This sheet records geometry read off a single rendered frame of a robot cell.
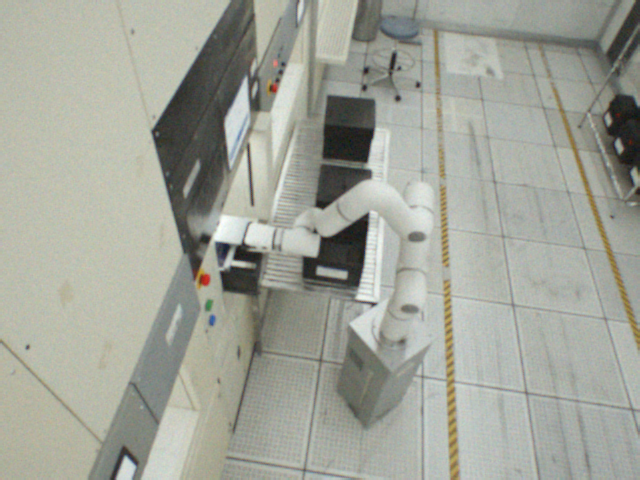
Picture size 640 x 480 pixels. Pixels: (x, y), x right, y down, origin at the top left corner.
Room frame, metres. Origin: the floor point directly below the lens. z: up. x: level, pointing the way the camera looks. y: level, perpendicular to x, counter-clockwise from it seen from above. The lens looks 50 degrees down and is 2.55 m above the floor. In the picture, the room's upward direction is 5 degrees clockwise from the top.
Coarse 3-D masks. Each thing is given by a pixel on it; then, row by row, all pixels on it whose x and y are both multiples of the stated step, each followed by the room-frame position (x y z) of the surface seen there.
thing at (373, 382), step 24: (360, 336) 0.98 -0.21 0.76; (432, 336) 1.01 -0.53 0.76; (360, 360) 0.96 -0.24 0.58; (384, 360) 0.88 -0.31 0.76; (408, 360) 0.91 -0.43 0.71; (360, 384) 0.93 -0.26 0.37; (384, 384) 0.84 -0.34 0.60; (408, 384) 0.99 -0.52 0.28; (360, 408) 0.89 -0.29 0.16; (384, 408) 0.90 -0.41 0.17
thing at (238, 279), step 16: (224, 224) 1.10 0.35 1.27; (240, 224) 1.10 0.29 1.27; (224, 240) 1.02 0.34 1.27; (240, 240) 1.03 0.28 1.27; (240, 256) 1.16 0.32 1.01; (256, 256) 1.16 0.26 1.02; (224, 272) 0.97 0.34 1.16; (240, 272) 0.96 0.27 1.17; (256, 272) 0.98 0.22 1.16; (224, 288) 0.97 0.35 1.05; (240, 288) 0.97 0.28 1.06; (256, 288) 0.97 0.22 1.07
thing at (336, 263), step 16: (352, 224) 1.50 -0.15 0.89; (368, 224) 1.49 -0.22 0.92; (320, 240) 1.49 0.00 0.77; (336, 240) 1.48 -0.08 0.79; (352, 240) 1.50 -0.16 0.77; (304, 256) 1.25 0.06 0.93; (320, 256) 1.37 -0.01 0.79; (336, 256) 1.39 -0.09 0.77; (352, 256) 1.40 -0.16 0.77; (304, 272) 1.25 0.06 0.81; (320, 272) 1.24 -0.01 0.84; (336, 272) 1.24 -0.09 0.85; (352, 272) 1.23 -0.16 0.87
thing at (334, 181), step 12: (324, 168) 1.92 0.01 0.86; (336, 168) 1.93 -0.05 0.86; (348, 168) 1.94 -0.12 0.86; (360, 168) 1.95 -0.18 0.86; (324, 180) 1.82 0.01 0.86; (336, 180) 1.83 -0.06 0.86; (348, 180) 1.84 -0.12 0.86; (360, 180) 1.85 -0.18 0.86; (324, 192) 1.73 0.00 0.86; (336, 192) 1.74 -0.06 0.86; (324, 204) 1.67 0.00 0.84
